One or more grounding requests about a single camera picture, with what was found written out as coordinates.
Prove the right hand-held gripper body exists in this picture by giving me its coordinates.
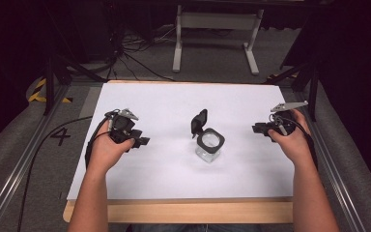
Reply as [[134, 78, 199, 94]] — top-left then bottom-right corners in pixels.
[[264, 101, 309, 143]]

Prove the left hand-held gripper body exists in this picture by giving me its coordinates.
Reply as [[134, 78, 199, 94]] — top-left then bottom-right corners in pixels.
[[104, 108, 143, 145]]

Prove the clear jar with black lid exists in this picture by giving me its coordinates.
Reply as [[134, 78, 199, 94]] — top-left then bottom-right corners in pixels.
[[190, 108, 226, 164]]

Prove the person's right hand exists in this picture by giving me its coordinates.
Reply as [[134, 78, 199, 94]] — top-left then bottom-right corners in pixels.
[[267, 109, 316, 169]]

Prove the person's left hand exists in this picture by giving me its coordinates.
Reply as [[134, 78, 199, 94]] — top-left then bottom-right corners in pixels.
[[87, 120, 137, 175]]

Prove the white table sheet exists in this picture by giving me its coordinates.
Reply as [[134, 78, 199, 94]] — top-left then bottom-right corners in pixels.
[[66, 82, 296, 202]]

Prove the black tripod stand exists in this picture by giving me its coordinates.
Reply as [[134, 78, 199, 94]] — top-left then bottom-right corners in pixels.
[[43, 6, 108, 116], [263, 57, 321, 123]]

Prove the wooden table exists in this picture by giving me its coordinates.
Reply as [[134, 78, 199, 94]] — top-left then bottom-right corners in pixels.
[[62, 79, 296, 224]]

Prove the dark curtain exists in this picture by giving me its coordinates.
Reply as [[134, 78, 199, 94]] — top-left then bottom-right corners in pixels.
[[0, 0, 49, 158], [279, 0, 371, 197]]

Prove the white metal stand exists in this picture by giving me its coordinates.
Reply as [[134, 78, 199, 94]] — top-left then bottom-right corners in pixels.
[[172, 4, 266, 76]]

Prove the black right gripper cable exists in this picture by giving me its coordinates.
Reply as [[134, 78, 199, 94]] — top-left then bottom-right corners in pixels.
[[270, 113, 320, 171]]

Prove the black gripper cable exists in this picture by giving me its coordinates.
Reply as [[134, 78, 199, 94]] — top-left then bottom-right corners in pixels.
[[270, 113, 320, 171], [84, 110, 121, 171]]

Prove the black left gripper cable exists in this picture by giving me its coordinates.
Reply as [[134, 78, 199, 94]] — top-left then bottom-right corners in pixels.
[[84, 110, 121, 171]]

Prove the aluminium rail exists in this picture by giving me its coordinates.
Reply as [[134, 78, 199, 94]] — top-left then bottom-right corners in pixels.
[[297, 92, 369, 232], [0, 82, 71, 232]]

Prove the tangle of black floor cables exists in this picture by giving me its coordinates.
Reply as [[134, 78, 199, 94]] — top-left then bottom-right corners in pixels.
[[105, 27, 179, 82]]

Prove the black floor cable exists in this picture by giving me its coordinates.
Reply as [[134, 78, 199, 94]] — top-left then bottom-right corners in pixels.
[[16, 115, 94, 232]]

